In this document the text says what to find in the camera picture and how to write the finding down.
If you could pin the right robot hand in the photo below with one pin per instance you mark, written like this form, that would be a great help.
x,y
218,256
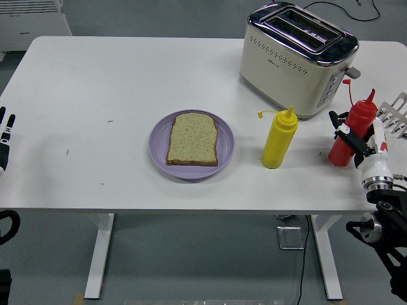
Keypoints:
x,y
376,165

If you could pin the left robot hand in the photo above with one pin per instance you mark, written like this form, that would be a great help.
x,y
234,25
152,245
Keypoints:
x,y
4,136

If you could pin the red squeeze bottle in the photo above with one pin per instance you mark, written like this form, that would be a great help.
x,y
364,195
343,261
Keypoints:
x,y
357,119

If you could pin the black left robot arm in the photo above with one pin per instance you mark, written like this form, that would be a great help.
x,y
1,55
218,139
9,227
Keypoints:
x,y
14,224

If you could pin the slice of seeded bread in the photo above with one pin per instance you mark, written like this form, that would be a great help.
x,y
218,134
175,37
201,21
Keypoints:
x,y
194,139

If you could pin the silver metal rack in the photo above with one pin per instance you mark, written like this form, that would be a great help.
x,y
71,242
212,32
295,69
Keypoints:
x,y
395,117

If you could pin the yellow squeeze bottle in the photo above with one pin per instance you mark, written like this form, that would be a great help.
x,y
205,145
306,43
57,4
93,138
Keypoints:
x,y
278,143

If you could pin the white table leg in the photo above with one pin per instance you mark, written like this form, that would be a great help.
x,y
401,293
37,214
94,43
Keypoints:
x,y
100,254
327,254

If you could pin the metal floor outlet plate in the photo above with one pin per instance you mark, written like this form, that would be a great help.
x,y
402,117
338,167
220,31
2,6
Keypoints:
x,y
290,237

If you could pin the white floor appliance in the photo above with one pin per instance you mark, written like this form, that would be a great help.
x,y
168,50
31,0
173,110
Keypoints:
x,y
31,25

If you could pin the cream and chrome toaster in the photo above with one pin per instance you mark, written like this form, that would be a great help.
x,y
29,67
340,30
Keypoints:
x,y
286,66

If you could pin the purple round plate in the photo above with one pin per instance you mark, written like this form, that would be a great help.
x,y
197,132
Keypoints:
x,y
227,143

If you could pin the metal bracket under table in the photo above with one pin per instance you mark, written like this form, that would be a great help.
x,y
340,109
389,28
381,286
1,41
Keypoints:
x,y
286,217

